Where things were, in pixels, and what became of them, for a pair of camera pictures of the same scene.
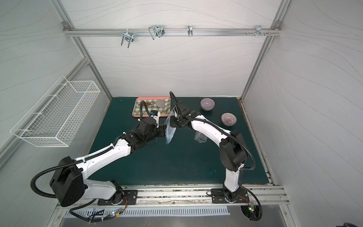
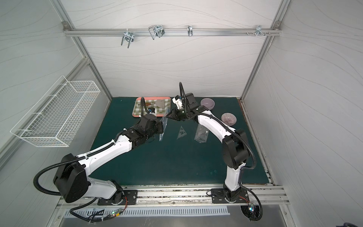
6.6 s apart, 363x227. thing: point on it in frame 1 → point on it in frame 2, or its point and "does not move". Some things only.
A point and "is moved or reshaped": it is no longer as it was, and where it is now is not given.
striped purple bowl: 229,119 does not move
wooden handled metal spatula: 160,103 does not move
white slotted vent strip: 87,213 does not move
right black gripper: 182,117 → 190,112
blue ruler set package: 169,130 is moved or reshaped
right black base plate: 218,196 does not move
